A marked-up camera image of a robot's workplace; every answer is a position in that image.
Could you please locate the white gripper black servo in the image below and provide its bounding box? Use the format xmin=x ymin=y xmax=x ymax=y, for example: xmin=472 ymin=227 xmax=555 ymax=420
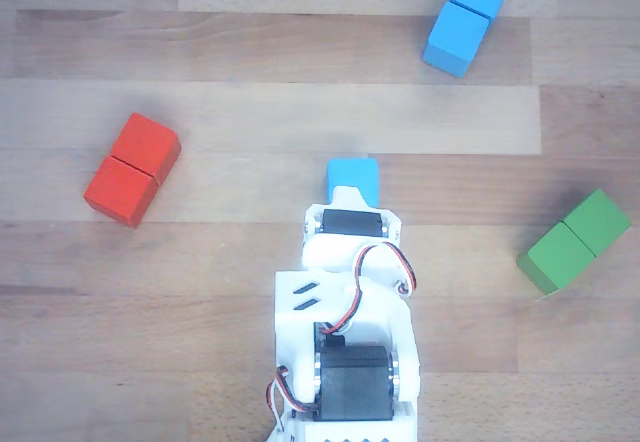
xmin=301 ymin=186 xmax=402 ymax=271

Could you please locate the small blue cube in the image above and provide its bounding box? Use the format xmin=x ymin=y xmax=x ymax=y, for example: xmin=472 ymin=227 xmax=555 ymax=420
xmin=326 ymin=157 xmax=380 ymax=209

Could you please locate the long blue block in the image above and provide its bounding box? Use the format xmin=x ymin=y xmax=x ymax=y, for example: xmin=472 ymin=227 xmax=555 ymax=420
xmin=421 ymin=0 xmax=514 ymax=79

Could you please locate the long red block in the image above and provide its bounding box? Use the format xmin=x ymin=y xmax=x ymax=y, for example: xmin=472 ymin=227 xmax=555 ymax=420
xmin=82 ymin=112 xmax=182 ymax=229

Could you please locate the long green block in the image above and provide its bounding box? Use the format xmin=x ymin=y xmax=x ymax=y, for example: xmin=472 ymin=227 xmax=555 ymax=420
xmin=515 ymin=188 xmax=633 ymax=296

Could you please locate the red white black servo cable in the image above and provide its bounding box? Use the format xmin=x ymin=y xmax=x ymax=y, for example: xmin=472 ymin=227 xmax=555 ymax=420
xmin=264 ymin=365 xmax=307 ymax=433
xmin=319 ymin=242 xmax=417 ymax=336

